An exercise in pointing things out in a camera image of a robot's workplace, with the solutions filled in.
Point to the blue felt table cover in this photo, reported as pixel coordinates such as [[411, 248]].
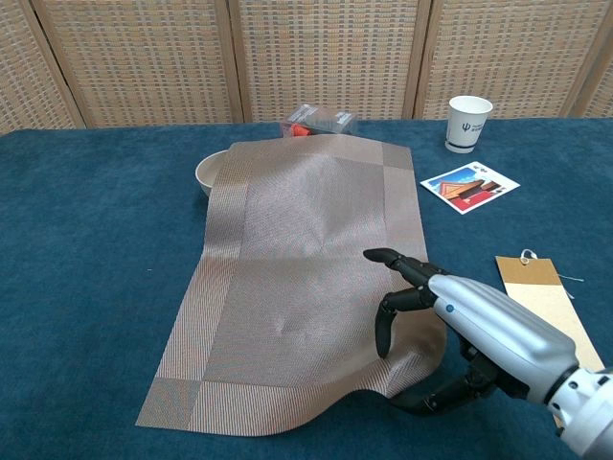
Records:
[[72, 287]]

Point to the white round bowl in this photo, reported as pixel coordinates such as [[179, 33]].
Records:
[[208, 172]]

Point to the brown and cream paper tag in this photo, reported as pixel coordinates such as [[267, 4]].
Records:
[[531, 278]]

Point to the grey woven placemat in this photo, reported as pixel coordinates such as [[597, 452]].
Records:
[[287, 239]]

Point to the woven bamboo screen panel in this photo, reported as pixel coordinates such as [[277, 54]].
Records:
[[512, 48], [601, 96], [325, 52], [143, 57], [19, 72]]

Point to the clear box with red parts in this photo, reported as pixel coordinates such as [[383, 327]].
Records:
[[316, 120]]

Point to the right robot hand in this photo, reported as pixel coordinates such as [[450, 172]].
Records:
[[503, 330]]

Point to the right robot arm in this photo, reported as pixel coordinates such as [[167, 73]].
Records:
[[589, 412]]

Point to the white paper cup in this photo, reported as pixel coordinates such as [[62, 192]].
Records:
[[467, 124]]

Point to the picture postcard with red building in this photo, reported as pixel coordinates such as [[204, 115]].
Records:
[[469, 189]]

